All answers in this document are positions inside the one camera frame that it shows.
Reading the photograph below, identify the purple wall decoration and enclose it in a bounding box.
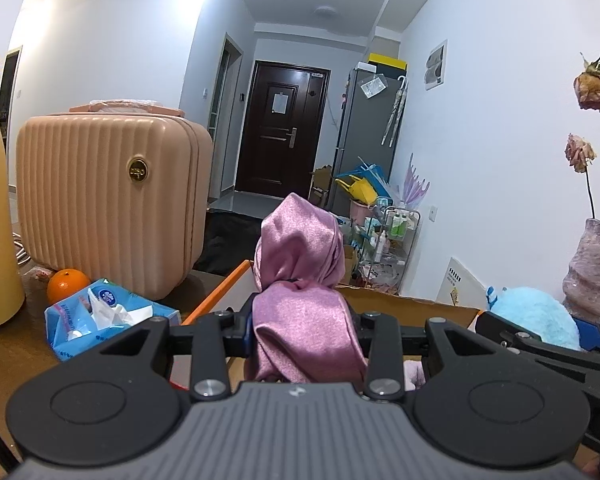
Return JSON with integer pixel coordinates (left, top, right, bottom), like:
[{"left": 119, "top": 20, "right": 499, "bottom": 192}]
[{"left": 402, "top": 152, "right": 431, "bottom": 211}]

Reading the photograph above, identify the orange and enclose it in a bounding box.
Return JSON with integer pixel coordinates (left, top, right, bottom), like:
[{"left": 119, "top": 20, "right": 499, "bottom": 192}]
[{"left": 47, "top": 269, "right": 92, "bottom": 306}]

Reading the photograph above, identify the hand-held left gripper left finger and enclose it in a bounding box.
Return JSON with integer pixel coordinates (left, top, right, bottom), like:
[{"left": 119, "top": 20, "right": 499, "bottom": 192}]
[{"left": 100, "top": 310, "right": 255, "bottom": 402}]

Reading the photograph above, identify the small pink packet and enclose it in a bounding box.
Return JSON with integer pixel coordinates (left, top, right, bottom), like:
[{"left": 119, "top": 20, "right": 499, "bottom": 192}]
[{"left": 22, "top": 265, "right": 56, "bottom": 287}]

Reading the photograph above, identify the pink bucket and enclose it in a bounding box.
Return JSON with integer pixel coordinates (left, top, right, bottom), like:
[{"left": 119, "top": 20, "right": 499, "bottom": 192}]
[{"left": 349, "top": 197, "right": 376, "bottom": 226}]

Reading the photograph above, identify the pink ribbed suitcase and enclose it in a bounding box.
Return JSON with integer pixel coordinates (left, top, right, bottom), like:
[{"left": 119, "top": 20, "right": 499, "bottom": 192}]
[{"left": 16, "top": 107, "right": 215, "bottom": 301}]

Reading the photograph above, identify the white flat board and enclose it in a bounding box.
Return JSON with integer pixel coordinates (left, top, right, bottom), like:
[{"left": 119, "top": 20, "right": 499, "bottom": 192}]
[{"left": 439, "top": 257, "right": 489, "bottom": 309}]

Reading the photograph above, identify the yellow and black box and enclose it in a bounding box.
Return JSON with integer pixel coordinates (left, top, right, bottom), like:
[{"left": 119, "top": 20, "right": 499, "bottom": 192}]
[{"left": 368, "top": 52, "right": 409, "bottom": 74}]

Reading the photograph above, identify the yellow bag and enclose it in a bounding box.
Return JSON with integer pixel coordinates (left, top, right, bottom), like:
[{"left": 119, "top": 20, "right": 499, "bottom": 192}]
[{"left": 347, "top": 177, "right": 379, "bottom": 206}]

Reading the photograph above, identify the brown cardboard carton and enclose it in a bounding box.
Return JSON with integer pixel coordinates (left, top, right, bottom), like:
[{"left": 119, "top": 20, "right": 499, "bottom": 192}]
[{"left": 310, "top": 165, "right": 334, "bottom": 206}]

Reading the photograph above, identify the white wall panel box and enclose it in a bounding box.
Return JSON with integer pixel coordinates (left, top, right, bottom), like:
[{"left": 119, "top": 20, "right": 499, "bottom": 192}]
[{"left": 424, "top": 40, "right": 449, "bottom": 92}]

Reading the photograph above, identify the pink textured vase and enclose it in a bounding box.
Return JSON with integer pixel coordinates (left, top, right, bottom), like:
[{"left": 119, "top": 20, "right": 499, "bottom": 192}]
[{"left": 562, "top": 218, "right": 600, "bottom": 319}]

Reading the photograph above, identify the grey interior door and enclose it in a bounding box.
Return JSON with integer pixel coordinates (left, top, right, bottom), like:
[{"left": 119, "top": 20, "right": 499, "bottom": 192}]
[{"left": 207, "top": 32, "right": 244, "bottom": 201}]

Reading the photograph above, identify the blue fluffy plush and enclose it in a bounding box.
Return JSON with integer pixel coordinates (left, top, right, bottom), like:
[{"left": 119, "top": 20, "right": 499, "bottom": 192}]
[{"left": 485, "top": 286, "right": 581, "bottom": 352}]

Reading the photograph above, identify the clear plastic document bag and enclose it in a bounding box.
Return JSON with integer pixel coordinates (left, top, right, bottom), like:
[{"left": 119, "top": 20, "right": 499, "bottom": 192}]
[{"left": 361, "top": 76, "right": 387, "bottom": 100}]

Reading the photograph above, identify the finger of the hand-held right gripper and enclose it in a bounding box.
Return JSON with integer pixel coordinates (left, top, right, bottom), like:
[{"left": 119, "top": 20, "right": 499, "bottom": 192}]
[
  {"left": 577, "top": 321, "right": 600, "bottom": 358},
  {"left": 480, "top": 311, "right": 600, "bottom": 391}
]

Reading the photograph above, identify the pink satin cloth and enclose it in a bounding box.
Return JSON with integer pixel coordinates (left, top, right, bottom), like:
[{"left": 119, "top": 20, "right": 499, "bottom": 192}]
[{"left": 252, "top": 192, "right": 369, "bottom": 384}]

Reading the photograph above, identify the lilac fluffy headband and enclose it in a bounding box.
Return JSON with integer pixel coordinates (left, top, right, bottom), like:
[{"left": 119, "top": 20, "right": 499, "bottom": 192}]
[{"left": 404, "top": 360, "right": 427, "bottom": 391}]

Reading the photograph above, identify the metal wire trolley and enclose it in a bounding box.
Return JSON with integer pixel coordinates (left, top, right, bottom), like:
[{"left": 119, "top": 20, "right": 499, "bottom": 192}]
[{"left": 352, "top": 205, "right": 421, "bottom": 291}]

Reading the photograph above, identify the black floor bag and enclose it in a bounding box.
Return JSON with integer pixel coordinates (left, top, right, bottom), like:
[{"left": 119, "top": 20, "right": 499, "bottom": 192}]
[{"left": 195, "top": 210, "right": 264, "bottom": 276}]

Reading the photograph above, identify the folded umbrella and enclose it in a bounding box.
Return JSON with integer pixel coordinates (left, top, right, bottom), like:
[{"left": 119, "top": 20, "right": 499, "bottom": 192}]
[{"left": 382, "top": 75, "right": 410, "bottom": 147}]

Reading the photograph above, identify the red cardboard box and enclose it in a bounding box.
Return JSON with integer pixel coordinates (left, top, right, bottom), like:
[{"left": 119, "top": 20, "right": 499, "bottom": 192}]
[{"left": 170, "top": 260, "right": 481, "bottom": 397}]

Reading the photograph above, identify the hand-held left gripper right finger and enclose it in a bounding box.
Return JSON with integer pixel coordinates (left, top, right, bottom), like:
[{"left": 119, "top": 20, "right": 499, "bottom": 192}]
[{"left": 352, "top": 312, "right": 503, "bottom": 402}]

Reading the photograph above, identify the dried pink roses bouquet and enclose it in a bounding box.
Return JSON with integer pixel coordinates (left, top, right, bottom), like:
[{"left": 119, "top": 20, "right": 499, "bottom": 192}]
[{"left": 566, "top": 47, "right": 600, "bottom": 231}]

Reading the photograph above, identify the grey refrigerator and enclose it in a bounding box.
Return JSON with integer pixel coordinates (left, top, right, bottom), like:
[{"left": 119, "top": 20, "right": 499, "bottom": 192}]
[{"left": 330, "top": 62, "right": 409, "bottom": 211}]

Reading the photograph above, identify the dark brown entrance door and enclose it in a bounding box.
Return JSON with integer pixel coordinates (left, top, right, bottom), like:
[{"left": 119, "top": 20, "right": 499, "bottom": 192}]
[{"left": 235, "top": 60, "right": 329, "bottom": 199}]

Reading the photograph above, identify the blue wet wipes pack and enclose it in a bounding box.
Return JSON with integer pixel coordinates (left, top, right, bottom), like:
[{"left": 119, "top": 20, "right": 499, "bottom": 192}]
[{"left": 45, "top": 279, "right": 182, "bottom": 364}]

